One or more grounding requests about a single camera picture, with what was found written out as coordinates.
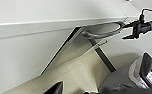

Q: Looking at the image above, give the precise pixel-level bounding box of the stainless steel dishwasher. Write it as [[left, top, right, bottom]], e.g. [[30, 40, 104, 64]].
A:
[[41, 20, 128, 76]]

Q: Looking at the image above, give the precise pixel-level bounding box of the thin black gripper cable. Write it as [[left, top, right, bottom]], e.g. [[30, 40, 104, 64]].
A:
[[138, 7, 152, 22]]

